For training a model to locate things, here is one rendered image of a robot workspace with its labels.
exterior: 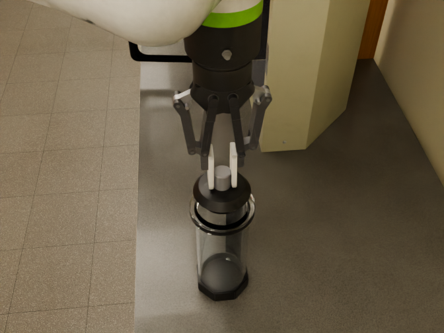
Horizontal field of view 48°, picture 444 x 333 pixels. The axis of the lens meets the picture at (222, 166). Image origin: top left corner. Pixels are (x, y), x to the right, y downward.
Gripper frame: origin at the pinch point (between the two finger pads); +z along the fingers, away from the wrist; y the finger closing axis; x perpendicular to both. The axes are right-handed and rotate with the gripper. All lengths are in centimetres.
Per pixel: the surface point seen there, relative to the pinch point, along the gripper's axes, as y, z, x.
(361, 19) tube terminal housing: -36, 3, -46
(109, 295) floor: 39, 125, -54
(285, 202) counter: -16.2, 31.3, -17.6
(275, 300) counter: -9.5, 31.3, 6.1
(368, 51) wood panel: -51, 29, -71
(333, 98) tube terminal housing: -32, 22, -41
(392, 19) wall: -57, 19, -72
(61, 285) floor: 59, 125, -61
